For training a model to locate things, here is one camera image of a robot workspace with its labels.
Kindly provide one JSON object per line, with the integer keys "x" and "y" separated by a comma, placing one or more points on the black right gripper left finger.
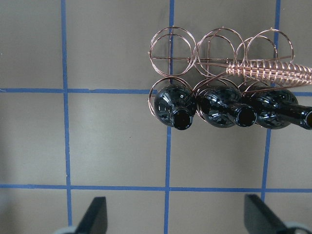
{"x": 95, "y": 219}

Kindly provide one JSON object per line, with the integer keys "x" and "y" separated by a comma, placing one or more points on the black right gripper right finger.
{"x": 260, "y": 219}

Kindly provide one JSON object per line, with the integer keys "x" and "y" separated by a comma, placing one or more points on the dark wine bottle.
{"x": 175, "y": 106}
{"x": 277, "y": 108}
{"x": 222, "y": 107}

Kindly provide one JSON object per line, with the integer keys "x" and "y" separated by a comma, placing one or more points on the copper wire bottle basket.
{"x": 176, "y": 43}

